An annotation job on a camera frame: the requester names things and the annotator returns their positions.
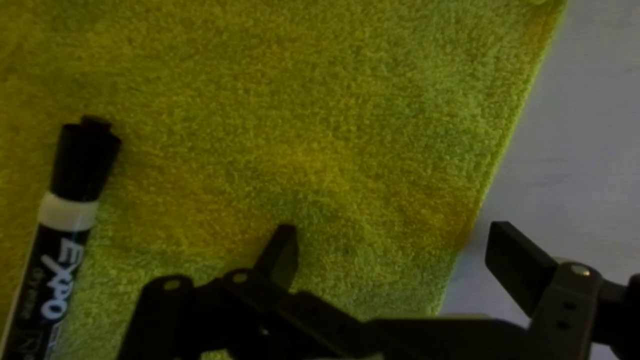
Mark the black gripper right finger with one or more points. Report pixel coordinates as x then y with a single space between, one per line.
571 304

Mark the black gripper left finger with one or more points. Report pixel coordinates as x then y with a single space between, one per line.
246 312

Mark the yellow-green towel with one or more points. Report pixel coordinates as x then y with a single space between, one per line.
373 126

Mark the black Expo marker pen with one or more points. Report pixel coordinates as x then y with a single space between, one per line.
84 157

